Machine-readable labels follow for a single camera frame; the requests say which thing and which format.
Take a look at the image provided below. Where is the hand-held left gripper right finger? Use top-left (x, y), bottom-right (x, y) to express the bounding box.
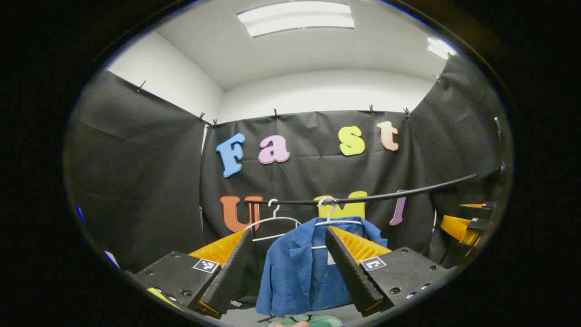
top-left (325, 226), bottom-right (450, 317)

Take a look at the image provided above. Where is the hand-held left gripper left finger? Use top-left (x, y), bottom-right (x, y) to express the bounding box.
top-left (123, 228), bottom-right (254, 316)

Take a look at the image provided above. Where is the blue corduroy jacket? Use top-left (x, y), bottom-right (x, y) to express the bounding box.
top-left (256, 217), bottom-right (389, 317)

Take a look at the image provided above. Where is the green laundry hamper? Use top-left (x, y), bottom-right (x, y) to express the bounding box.
top-left (268, 314), bottom-right (342, 327)

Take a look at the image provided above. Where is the white plastic clothes hanger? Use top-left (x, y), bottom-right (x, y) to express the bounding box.
top-left (312, 197), bottom-right (364, 250)
top-left (244, 198), bottom-right (303, 243)

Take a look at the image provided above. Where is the black backdrop cloth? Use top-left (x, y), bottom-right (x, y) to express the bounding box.
top-left (64, 54), bottom-right (513, 274)

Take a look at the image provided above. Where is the small ceiling light panel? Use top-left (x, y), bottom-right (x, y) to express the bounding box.
top-left (427, 36), bottom-right (457, 60)

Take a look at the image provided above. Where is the large ceiling light panel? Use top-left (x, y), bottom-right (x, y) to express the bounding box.
top-left (237, 1), bottom-right (355, 38)

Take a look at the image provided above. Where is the black clothes rail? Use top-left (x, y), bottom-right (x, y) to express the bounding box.
top-left (244, 173), bottom-right (478, 206)

